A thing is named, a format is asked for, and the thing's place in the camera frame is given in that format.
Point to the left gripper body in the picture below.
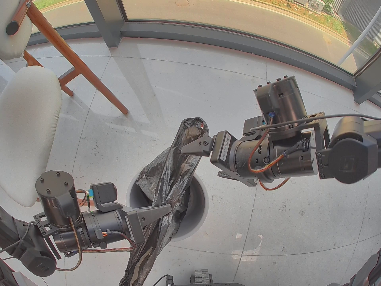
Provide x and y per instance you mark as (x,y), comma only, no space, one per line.
(110,223)

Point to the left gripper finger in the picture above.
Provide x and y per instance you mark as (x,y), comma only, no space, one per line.
(151,214)

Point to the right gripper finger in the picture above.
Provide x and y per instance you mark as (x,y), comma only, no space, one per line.
(199,147)

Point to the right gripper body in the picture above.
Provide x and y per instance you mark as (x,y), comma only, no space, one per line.
(244,159)

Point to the black plastic bag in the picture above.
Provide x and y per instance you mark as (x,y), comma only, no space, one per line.
(166,183)

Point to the white trash bin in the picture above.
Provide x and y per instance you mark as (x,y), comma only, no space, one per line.
(195,216)

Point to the white cushioned wooden chair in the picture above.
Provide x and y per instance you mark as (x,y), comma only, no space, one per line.
(29,130)

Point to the window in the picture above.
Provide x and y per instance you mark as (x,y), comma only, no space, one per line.
(104,10)

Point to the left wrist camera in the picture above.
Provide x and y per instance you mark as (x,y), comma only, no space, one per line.
(102,194)

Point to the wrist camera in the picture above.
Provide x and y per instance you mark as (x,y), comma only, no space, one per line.
(102,194)
(253,127)

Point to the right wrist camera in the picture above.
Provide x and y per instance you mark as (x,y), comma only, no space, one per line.
(253,127)

